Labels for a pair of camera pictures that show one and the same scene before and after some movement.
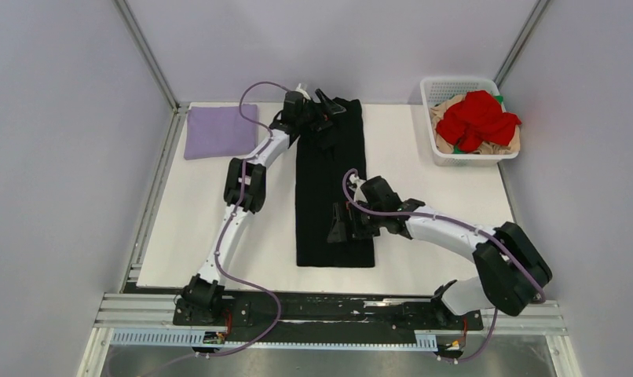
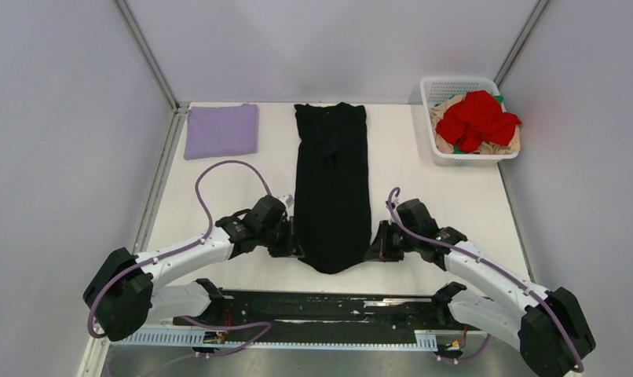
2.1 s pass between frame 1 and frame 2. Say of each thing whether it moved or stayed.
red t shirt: stayed
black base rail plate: stayed
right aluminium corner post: stayed
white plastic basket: stayed
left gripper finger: moved
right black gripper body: moved
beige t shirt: stayed
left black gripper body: moved
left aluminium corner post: stayed
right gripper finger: moved
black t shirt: stayed
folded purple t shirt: stayed
